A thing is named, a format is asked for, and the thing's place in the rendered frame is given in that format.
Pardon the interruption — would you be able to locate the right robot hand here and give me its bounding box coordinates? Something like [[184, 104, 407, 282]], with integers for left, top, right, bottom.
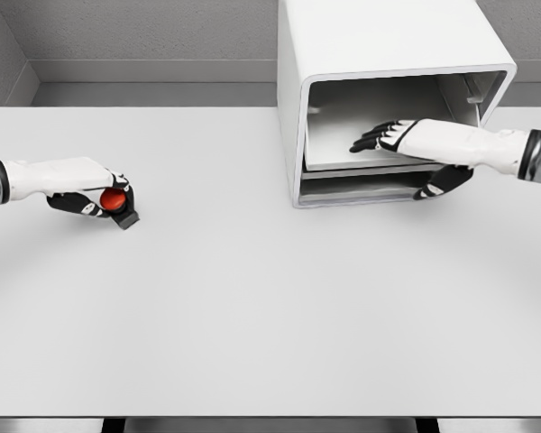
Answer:
[[348, 117, 478, 201]]

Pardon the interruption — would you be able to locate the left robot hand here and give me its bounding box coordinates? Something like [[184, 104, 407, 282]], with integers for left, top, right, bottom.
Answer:
[[45, 156, 137, 221]]

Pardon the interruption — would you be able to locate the red button load switch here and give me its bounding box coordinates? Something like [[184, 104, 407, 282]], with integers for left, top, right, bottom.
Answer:
[[99, 187, 142, 233]]

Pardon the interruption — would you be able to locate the white sliding cabinet drawer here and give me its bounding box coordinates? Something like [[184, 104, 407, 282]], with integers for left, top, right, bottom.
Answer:
[[305, 109, 481, 173]]

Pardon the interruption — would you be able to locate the white tabletop storage cabinet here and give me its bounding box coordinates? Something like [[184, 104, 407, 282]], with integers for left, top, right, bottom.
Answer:
[[276, 0, 518, 211]]

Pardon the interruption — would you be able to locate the grey sliding cabinet drawer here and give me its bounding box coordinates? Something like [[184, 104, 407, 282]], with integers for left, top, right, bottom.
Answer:
[[298, 168, 439, 207]]

